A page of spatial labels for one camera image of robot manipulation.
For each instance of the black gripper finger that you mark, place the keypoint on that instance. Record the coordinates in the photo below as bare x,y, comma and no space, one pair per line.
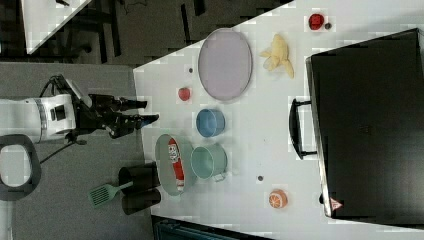
127,124
128,104

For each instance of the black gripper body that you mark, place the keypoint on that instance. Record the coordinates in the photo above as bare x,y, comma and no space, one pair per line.
93,112

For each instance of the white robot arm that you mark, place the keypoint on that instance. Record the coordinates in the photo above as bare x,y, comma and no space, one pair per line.
67,117

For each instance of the green oval strainer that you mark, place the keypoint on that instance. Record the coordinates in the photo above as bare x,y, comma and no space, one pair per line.
165,168

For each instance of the black cylinder holder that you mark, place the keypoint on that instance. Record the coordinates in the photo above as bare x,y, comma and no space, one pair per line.
136,202
144,177

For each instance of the red strawberry near plate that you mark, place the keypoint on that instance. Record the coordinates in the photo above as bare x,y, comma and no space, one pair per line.
184,94

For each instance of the green slotted spatula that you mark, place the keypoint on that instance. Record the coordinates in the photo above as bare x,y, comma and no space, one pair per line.
105,193

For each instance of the green mug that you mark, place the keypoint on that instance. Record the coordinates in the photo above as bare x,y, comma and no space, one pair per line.
209,162

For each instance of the large purple plate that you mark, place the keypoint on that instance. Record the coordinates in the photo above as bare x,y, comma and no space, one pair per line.
225,64

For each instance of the white side table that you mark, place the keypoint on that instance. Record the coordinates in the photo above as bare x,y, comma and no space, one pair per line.
43,18

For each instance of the peeled banana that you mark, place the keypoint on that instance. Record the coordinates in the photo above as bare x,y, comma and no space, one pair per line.
278,55

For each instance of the orange slice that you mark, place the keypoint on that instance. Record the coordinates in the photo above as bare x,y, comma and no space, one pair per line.
278,199

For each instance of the black toaster oven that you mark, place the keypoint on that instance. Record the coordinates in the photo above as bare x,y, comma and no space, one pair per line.
367,111

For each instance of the grey ring stand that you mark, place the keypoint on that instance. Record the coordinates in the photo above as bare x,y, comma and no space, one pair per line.
20,167

